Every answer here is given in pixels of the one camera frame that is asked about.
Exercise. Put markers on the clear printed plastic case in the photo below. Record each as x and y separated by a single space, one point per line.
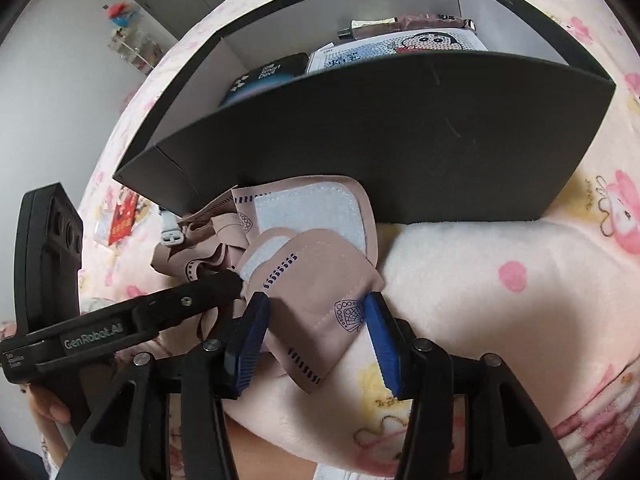
400 47

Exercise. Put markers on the pink printed blanket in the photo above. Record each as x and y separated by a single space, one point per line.
500 285

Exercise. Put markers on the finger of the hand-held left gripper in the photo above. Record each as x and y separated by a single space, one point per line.
190 297

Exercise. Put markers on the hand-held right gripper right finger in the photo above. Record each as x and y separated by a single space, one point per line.
382 345

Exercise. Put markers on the person's left hand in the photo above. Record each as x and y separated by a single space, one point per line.
47 405

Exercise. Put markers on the mauve fabric brace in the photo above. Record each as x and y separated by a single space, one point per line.
320 280

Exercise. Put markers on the red and blue toy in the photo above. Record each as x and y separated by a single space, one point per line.
120 12

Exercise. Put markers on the clear display shelf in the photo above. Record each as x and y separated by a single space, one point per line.
137 50

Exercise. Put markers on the red envelope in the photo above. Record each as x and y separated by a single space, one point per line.
125 215

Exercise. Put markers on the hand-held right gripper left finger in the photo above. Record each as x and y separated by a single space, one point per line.
250 340

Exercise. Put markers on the brown foil packet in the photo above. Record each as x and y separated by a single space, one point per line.
430 21

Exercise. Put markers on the brown cosmetic tube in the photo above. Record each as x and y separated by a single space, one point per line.
370 25

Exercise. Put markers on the black cardboard container box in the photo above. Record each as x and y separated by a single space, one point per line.
400 135

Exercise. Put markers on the dark box with rainbow print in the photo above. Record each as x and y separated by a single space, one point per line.
270 75

